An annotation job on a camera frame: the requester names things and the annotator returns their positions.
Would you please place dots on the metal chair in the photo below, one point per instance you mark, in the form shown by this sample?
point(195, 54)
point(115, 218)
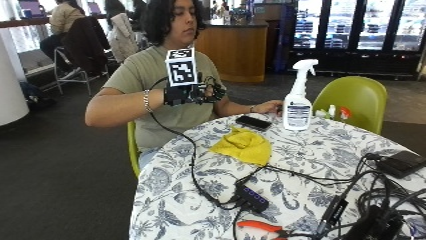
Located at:
point(67, 71)

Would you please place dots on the green chair under the person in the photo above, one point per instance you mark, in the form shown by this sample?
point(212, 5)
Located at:
point(132, 150)

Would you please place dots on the black hub with blue ports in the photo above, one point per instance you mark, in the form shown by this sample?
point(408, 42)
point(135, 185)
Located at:
point(253, 199)

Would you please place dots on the yellow cloth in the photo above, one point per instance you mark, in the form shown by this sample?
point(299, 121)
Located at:
point(244, 146)

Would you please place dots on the wooden counter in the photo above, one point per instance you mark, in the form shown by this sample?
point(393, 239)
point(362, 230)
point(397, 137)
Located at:
point(235, 50)

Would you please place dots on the the person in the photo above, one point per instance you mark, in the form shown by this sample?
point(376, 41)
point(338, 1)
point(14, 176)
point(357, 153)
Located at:
point(151, 73)

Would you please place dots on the blue floral tablecloth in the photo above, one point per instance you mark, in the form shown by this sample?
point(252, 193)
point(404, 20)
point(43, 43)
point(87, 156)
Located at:
point(311, 156)

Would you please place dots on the white cube with black markers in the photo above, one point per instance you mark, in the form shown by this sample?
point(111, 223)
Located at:
point(181, 70)

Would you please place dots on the small white bottle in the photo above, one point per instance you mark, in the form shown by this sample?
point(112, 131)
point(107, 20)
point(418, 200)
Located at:
point(332, 111)

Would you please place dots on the small bottle with red cap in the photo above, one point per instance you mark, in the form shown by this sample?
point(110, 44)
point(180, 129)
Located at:
point(345, 114)

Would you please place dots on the dark bag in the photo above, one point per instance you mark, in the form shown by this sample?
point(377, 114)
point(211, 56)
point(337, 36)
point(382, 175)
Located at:
point(38, 96)

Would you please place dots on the glass door drinks fridge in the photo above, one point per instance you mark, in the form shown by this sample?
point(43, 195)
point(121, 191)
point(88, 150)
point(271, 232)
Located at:
point(354, 33)

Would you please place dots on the black jacket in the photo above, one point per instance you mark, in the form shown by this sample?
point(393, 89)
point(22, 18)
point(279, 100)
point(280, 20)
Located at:
point(84, 46)

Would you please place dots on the white round column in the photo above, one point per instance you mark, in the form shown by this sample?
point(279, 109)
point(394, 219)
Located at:
point(11, 83)

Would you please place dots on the black smartphone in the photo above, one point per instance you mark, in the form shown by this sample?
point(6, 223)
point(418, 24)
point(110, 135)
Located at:
point(253, 122)

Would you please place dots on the green plastic chair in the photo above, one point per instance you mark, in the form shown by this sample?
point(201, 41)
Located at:
point(354, 100)

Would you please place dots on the white spray bottle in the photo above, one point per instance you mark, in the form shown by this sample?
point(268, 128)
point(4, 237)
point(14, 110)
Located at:
point(297, 111)

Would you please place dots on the black flat box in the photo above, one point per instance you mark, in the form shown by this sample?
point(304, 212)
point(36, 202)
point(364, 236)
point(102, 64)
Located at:
point(401, 163)

